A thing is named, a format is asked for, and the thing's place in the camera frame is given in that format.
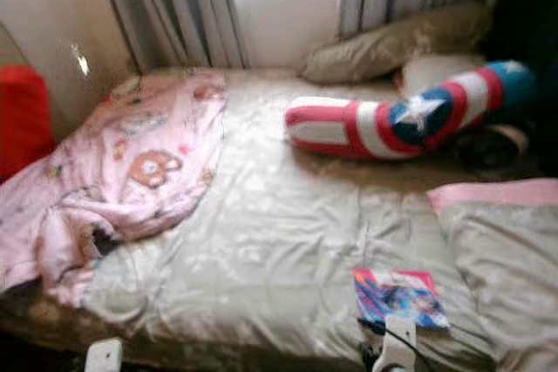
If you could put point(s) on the colourful comic book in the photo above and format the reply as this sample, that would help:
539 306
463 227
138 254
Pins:
397 298

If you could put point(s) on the pink trimmed beige pillow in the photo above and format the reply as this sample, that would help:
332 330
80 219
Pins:
506 259

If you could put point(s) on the beige floral bed sheet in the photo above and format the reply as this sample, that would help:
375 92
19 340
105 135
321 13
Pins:
296 233

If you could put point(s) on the star striped shield bolster pillow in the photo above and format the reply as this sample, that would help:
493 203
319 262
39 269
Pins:
366 128

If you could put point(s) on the white pillow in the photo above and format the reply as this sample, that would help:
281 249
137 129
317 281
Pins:
432 71

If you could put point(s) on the large red pillow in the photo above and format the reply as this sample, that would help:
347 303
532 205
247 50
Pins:
24 119

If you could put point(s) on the pink cartoon bear blanket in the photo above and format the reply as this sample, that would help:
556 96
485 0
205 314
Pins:
139 154

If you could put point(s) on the beige floral pillow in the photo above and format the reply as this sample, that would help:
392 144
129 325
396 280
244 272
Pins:
384 45

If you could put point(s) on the dark grey padded headboard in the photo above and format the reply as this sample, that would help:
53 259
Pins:
536 23

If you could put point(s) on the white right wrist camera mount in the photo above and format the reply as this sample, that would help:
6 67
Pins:
398 346

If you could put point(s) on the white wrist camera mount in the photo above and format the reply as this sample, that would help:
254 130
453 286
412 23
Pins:
398 346
105 357

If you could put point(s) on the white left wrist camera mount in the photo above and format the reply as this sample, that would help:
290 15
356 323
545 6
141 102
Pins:
105 357

